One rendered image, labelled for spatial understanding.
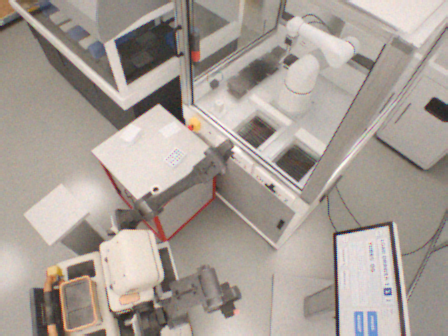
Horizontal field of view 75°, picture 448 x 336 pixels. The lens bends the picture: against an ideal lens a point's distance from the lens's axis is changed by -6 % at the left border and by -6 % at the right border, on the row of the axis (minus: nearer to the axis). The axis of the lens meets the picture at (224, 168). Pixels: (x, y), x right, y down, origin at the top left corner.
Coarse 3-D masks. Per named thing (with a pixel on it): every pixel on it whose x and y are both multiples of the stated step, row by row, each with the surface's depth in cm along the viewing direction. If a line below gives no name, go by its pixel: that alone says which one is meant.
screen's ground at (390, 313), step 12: (384, 228) 139; (360, 240) 146; (372, 240) 141; (348, 252) 147; (372, 252) 139; (348, 300) 137; (396, 300) 122; (348, 312) 134; (384, 312) 123; (396, 312) 120; (348, 324) 132; (384, 324) 121; (396, 324) 118
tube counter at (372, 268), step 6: (372, 264) 136; (372, 270) 135; (372, 276) 134; (372, 282) 132; (378, 282) 131; (372, 288) 131; (378, 288) 129; (372, 294) 130; (378, 294) 128; (372, 300) 129; (378, 300) 127
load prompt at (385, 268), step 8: (384, 240) 137; (384, 248) 135; (384, 256) 134; (384, 264) 132; (384, 272) 131; (384, 280) 129; (392, 280) 127; (384, 288) 128; (392, 288) 125; (384, 296) 126; (392, 296) 124; (384, 304) 125; (392, 304) 122
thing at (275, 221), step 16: (208, 144) 214; (352, 160) 252; (224, 176) 230; (240, 176) 210; (224, 192) 250; (240, 192) 226; (256, 192) 208; (240, 208) 247; (256, 208) 224; (272, 208) 205; (288, 208) 189; (256, 224) 244; (272, 224) 222; (288, 224) 203; (272, 240) 241
